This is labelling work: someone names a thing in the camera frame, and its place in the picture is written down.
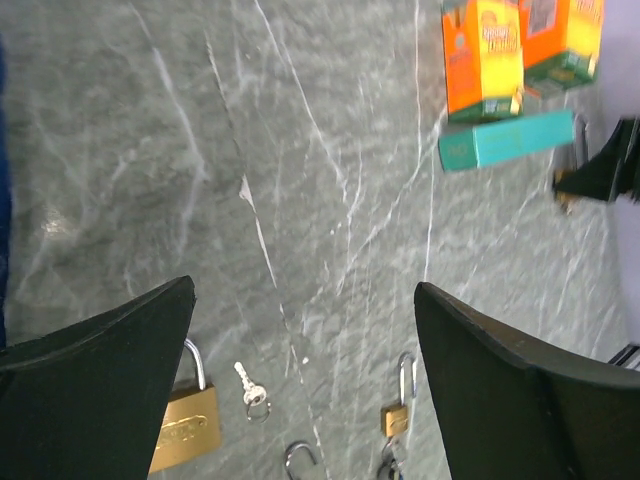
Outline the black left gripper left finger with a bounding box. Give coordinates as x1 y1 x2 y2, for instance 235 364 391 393
1 276 196 479

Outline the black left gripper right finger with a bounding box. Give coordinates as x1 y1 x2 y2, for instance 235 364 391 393
414 282 639 479

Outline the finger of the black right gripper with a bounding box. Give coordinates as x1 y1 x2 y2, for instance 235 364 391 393
552 117 639 203

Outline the large brass padlock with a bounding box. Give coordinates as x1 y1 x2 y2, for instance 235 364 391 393
149 339 222 474

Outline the black key bunch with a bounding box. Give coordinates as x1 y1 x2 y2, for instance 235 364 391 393
376 438 404 480

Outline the small silver key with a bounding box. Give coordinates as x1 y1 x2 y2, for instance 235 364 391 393
233 361 271 424

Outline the small brass padlock right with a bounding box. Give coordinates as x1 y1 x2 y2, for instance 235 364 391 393
381 351 417 438

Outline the small brass padlock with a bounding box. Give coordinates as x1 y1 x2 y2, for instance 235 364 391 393
284 440 323 480
381 351 417 438

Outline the teal oreo box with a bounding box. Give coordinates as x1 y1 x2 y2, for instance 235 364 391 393
438 110 575 172

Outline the orange yellow box right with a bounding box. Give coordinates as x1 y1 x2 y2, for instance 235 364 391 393
518 0 605 98

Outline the orange yellow box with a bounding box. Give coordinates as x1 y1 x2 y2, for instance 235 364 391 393
518 0 605 98
441 0 524 124

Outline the orange yellow box left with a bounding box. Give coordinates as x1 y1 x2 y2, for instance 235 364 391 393
441 0 524 124

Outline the small brass padlock left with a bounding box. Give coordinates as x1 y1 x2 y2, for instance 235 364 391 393
284 440 323 480

